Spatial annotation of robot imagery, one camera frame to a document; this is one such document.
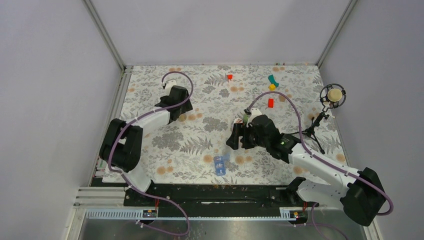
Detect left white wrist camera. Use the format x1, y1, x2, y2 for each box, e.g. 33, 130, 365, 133
162, 80, 177, 92

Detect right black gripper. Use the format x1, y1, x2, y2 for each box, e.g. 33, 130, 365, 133
226, 122, 270, 150

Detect microphone on tripod stand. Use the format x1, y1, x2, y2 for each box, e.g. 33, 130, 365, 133
291, 83, 347, 154

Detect yellow cube block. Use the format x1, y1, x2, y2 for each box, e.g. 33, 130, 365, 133
268, 84, 276, 91

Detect white cap pill bottle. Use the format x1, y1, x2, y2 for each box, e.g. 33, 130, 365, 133
233, 118, 243, 124

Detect green pill bottle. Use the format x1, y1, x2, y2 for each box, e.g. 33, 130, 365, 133
242, 114, 249, 123

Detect blue weekly pill organizer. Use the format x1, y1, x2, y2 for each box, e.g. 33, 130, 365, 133
213, 154, 230, 176

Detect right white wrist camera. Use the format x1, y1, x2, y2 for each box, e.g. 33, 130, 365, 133
244, 107, 262, 124

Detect red rectangular block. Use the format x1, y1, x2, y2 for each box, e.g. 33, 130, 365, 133
267, 98, 275, 108

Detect slotted grey cable duct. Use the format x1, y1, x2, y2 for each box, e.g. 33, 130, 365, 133
86, 207, 309, 222

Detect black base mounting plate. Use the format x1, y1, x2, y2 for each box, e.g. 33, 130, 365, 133
123, 183, 312, 218

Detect floral patterned table mat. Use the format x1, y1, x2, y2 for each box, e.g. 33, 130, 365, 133
102, 64, 354, 186

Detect teal curved block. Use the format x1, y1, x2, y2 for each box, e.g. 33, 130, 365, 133
267, 74, 279, 88

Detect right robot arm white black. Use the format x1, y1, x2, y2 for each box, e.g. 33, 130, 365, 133
226, 114, 387, 227

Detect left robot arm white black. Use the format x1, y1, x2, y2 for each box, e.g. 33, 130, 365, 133
99, 85, 193, 206

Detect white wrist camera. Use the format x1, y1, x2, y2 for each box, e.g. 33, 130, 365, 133
244, 107, 262, 124
162, 80, 177, 92

